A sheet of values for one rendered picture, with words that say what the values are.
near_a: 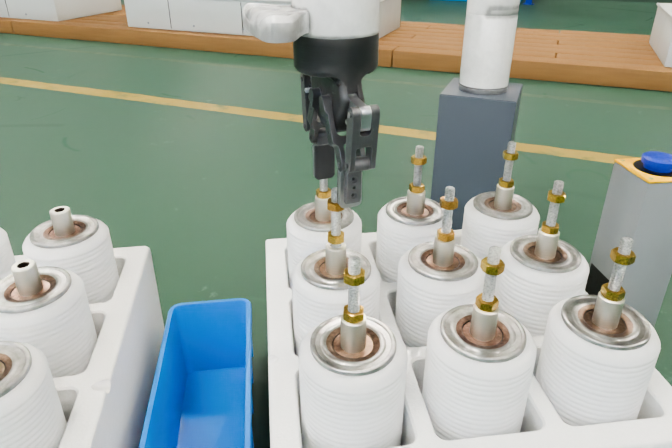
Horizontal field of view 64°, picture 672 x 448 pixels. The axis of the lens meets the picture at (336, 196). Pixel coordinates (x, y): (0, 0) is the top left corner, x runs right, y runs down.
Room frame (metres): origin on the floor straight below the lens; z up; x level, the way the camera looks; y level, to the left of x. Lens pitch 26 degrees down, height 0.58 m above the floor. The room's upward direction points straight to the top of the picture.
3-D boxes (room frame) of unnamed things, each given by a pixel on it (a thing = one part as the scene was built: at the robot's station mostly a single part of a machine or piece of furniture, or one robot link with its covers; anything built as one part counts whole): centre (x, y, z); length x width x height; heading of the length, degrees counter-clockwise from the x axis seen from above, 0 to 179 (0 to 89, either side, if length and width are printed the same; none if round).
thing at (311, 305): (0.49, 0.00, 0.16); 0.10 x 0.10 x 0.18
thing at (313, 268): (0.49, 0.00, 0.25); 0.08 x 0.08 x 0.01
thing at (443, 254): (0.50, -0.12, 0.26); 0.02 x 0.02 x 0.03
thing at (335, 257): (0.49, 0.00, 0.26); 0.02 x 0.02 x 0.03
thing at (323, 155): (0.52, 0.01, 0.36); 0.02 x 0.01 x 0.04; 112
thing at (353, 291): (0.37, -0.01, 0.30); 0.01 x 0.01 x 0.08
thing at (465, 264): (0.50, -0.12, 0.25); 0.08 x 0.08 x 0.01
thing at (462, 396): (0.38, -0.13, 0.16); 0.10 x 0.10 x 0.18
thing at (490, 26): (1.04, -0.28, 0.39); 0.09 x 0.09 x 0.17; 68
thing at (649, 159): (0.61, -0.40, 0.32); 0.04 x 0.04 x 0.02
